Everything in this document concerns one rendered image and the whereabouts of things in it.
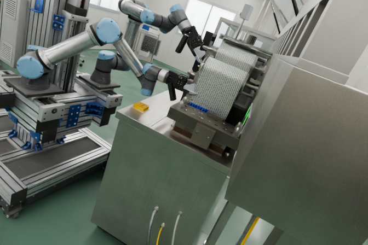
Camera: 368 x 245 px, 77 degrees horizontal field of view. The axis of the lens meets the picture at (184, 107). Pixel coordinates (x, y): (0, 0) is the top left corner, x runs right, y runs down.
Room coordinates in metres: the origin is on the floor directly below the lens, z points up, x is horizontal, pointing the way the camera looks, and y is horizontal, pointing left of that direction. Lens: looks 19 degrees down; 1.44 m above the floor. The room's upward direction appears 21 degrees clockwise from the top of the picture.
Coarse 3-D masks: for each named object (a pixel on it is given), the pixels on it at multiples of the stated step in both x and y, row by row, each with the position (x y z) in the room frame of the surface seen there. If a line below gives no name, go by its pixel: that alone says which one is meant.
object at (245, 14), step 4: (248, 4) 1.86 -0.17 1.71; (244, 8) 1.86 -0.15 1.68; (248, 8) 1.85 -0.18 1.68; (252, 8) 1.89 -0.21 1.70; (244, 12) 1.86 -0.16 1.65; (248, 12) 1.85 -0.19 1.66; (240, 16) 1.87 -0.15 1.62; (244, 16) 1.85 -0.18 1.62; (248, 16) 1.88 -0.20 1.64; (248, 20) 1.90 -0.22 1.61
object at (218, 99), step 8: (200, 80) 1.29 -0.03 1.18; (208, 80) 1.28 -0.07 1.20; (200, 88) 1.29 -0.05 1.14; (208, 88) 1.28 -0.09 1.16; (216, 88) 1.27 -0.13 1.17; (224, 88) 1.26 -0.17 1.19; (192, 96) 1.30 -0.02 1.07; (200, 96) 1.29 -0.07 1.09; (208, 96) 1.28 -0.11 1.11; (216, 96) 1.27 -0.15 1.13; (224, 96) 1.26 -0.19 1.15; (232, 96) 1.25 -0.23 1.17; (200, 104) 1.28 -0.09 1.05; (208, 104) 1.27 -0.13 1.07; (216, 104) 1.26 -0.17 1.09; (224, 104) 1.25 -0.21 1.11; (232, 104) 1.25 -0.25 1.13; (216, 112) 1.26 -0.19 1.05; (224, 112) 1.25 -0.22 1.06; (224, 120) 1.25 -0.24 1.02
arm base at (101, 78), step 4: (96, 68) 1.62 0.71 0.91; (96, 72) 1.62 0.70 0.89; (100, 72) 1.62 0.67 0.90; (104, 72) 1.63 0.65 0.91; (108, 72) 1.65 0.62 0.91; (92, 76) 1.62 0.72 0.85; (96, 76) 1.61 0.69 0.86; (100, 76) 1.61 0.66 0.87; (104, 76) 1.62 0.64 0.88; (108, 76) 1.66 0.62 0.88; (92, 80) 1.61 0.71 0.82; (96, 80) 1.60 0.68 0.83; (100, 80) 1.60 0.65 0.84; (104, 80) 1.62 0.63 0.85; (108, 80) 1.65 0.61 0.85
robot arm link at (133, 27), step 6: (144, 6) 1.73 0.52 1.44; (132, 18) 1.70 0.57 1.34; (132, 24) 1.71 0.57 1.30; (138, 24) 1.73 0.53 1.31; (126, 30) 1.73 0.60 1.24; (132, 30) 1.72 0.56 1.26; (138, 30) 1.76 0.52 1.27; (126, 36) 1.72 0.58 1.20; (132, 36) 1.73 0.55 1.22; (126, 42) 1.72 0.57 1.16; (132, 42) 1.74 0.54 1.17; (132, 48) 1.76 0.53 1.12; (120, 60) 1.71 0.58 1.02; (120, 66) 1.71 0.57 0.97; (126, 66) 1.75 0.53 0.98
